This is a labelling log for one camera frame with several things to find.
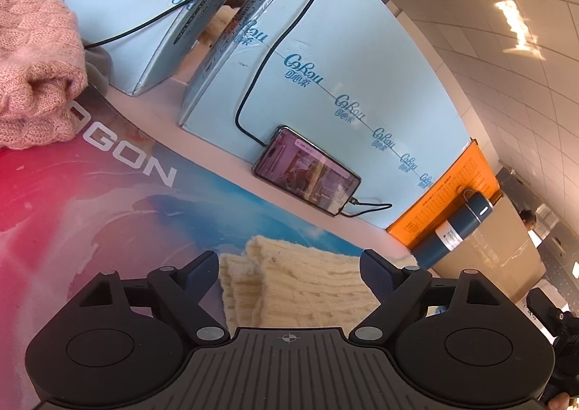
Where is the cream knitted sweater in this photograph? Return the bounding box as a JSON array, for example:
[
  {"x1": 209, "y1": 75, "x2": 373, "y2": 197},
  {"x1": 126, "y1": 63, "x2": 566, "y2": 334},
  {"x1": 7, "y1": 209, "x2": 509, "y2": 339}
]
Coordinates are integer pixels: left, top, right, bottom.
[{"x1": 219, "y1": 236, "x2": 379, "y2": 334}]

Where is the brown cardboard box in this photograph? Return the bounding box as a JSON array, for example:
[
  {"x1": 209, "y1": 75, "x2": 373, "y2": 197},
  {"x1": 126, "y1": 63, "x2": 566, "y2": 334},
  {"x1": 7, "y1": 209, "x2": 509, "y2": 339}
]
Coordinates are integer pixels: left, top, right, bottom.
[{"x1": 433, "y1": 196, "x2": 546, "y2": 302}]

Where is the anime print desk mat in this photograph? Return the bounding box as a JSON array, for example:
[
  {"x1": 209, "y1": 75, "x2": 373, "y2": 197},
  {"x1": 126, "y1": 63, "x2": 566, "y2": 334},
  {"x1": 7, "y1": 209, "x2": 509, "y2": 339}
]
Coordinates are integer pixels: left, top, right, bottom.
[{"x1": 0, "y1": 84, "x2": 409, "y2": 410}]

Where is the person in background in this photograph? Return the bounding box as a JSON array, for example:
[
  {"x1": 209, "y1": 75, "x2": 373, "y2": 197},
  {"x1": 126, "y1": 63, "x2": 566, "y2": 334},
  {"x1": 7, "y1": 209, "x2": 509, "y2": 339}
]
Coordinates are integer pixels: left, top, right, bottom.
[{"x1": 519, "y1": 209, "x2": 542, "y2": 247}]

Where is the dark blue vacuum bottle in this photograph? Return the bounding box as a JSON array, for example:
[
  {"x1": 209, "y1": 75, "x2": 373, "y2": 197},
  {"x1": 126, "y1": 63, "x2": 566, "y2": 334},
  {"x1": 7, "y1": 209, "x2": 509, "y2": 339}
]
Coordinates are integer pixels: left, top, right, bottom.
[{"x1": 412, "y1": 189, "x2": 493, "y2": 270}]

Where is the orange cardboard box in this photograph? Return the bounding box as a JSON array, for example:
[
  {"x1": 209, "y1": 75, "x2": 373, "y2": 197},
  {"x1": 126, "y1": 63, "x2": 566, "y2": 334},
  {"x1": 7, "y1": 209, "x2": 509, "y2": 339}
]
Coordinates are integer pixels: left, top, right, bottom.
[{"x1": 386, "y1": 139, "x2": 499, "y2": 249}]

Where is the black smartphone playing video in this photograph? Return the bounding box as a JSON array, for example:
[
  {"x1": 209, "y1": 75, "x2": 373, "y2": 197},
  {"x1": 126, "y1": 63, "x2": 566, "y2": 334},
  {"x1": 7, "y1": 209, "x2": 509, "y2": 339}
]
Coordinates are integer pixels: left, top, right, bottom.
[{"x1": 252, "y1": 126, "x2": 361, "y2": 217}]

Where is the large light blue carton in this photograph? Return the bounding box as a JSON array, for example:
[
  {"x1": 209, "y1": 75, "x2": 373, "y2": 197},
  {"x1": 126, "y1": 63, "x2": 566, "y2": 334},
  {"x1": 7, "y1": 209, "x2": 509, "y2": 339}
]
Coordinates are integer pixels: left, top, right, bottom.
[{"x1": 179, "y1": 0, "x2": 470, "y2": 228}]

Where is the pink knitted sweater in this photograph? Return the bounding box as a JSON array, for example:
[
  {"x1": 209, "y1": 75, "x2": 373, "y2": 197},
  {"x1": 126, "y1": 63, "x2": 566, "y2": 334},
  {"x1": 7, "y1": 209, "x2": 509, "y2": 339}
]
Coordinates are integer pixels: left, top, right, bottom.
[{"x1": 0, "y1": 0, "x2": 87, "y2": 150}]

